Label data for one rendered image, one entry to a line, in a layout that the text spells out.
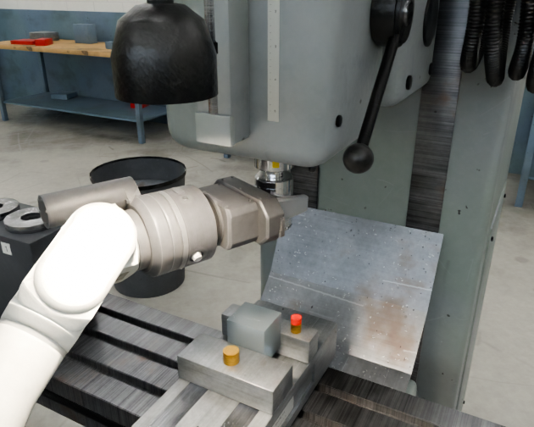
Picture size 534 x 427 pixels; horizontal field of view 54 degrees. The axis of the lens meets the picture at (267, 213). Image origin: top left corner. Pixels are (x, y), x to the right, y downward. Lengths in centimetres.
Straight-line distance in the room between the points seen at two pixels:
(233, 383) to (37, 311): 32
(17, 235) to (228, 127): 56
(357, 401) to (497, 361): 171
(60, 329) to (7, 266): 54
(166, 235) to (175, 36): 24
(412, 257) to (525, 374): 156
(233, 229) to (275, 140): 11
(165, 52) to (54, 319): 25
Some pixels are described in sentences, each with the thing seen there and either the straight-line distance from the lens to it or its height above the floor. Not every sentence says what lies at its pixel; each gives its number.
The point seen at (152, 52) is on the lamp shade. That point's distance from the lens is 35.
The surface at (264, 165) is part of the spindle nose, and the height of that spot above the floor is 129.
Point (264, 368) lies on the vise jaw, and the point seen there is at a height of 102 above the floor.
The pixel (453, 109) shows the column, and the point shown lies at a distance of 93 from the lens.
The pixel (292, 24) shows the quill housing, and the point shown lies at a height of 145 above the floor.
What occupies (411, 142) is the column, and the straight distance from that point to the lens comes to 96.
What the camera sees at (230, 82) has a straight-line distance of 49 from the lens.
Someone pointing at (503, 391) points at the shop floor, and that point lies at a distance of 238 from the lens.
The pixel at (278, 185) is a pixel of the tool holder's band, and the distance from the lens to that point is 62.
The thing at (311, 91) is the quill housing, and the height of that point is 139.
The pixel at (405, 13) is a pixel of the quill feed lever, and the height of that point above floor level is 145.
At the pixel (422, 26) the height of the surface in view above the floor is 143.
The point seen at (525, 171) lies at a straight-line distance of 412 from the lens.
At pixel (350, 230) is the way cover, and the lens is 103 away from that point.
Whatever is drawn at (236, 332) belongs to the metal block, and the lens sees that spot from 75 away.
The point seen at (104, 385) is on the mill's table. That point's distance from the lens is 90.
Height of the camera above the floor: 148
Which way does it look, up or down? 24 degrees down
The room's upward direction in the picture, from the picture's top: straight up
